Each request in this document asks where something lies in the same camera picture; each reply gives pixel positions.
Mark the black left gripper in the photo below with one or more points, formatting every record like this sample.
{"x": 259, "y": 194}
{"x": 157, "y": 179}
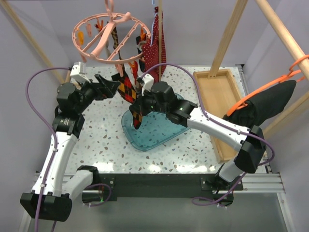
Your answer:
{"x": 102, "y": 93}

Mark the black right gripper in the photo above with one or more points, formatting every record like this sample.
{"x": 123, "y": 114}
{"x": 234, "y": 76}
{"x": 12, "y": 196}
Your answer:
{"x": 138, "y": 105}

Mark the red black argyle sock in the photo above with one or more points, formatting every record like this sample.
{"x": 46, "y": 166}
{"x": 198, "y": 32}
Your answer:
{"x": 129, "y": 94}

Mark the red beige knit sock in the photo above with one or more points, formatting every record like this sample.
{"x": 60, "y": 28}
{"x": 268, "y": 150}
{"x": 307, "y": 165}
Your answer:
{"x": 134, "y": 67}

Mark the navy santa sock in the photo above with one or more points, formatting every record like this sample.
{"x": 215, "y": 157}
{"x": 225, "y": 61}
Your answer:
{"x": 140, "y": 42}

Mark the brown yellow argyle sock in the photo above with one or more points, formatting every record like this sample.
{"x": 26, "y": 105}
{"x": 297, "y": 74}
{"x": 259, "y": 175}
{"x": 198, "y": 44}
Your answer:
{"x": 115, "y": 38}

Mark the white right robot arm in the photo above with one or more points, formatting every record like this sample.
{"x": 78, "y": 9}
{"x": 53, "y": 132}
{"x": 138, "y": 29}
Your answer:
{"x": 248, "y": 143}

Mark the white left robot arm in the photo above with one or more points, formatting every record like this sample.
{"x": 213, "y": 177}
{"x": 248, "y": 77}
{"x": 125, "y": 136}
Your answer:
{"x": 50, "y": 198}

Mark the pink round clip hanger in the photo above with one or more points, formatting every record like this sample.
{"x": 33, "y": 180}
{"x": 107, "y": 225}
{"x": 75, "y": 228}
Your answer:
{"x": 106, "y": 22}

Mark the orange plastic hanger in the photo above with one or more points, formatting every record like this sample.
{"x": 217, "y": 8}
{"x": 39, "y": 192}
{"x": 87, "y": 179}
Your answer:
{"x": 242, "y": 103}

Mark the teal transparent plastic basin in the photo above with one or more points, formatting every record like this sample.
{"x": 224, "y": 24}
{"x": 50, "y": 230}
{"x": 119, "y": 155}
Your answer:
{"x": 155, "y": 129}

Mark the red polka dot garment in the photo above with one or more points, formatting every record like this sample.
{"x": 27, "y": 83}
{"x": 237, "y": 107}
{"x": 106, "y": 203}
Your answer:
{"x": 151, "y": 53}

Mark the wooden tray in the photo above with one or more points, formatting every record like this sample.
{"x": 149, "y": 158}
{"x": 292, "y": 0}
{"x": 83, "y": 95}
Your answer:
{"x": 218, "y": 95}

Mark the black garment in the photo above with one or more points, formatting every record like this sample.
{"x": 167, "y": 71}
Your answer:
{"x": 263, "y": 105}

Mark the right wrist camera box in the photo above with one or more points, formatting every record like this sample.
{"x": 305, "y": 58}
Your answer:
{"x": 146, "y": 83}

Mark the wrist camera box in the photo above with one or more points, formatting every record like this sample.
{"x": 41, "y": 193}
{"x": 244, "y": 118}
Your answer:
{"x": 78, "y": 73}
{"x": 146, "y": 83}

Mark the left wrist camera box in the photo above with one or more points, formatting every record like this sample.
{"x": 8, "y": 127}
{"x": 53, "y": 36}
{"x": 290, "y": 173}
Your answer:
{"x": 78, "y": 73}

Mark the blue wire hanger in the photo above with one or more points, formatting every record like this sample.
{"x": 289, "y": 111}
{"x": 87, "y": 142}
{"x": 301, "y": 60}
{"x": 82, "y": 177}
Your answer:
{"x": 153, "y": 23}

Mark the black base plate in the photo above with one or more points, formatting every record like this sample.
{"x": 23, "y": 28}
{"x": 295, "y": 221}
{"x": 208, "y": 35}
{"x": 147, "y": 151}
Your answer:
{"x": 158, "y": 186}

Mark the wooden drying rack frame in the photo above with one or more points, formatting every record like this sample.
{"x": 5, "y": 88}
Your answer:
{"x": 192, "y": 29}

